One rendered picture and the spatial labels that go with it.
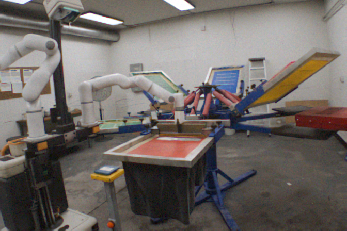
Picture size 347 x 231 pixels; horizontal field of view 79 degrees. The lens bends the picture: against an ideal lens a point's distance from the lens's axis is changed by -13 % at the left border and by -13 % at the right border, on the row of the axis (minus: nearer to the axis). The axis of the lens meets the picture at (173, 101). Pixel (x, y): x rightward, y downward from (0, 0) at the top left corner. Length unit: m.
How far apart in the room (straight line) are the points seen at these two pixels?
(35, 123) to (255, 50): 5.14
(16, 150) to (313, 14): 5.86
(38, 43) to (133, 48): 5.64
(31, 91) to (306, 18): 5.58
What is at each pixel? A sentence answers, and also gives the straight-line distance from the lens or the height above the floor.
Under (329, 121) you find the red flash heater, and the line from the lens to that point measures 1.74.
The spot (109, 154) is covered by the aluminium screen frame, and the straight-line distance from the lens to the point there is 1.51.
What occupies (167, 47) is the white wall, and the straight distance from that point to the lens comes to 6.46.
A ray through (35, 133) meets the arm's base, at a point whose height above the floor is 1.17.
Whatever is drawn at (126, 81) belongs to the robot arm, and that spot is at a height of 1.42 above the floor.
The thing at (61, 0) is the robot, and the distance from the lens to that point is 1.56.
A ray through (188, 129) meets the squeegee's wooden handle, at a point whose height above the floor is 1.02.
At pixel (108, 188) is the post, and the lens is 1.34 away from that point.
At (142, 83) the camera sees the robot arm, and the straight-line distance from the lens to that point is 1.75.
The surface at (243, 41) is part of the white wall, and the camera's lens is 5.92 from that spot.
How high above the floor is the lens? 1.41
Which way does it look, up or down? 5 degrees down
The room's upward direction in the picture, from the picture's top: 4 degrees counter-clockwise
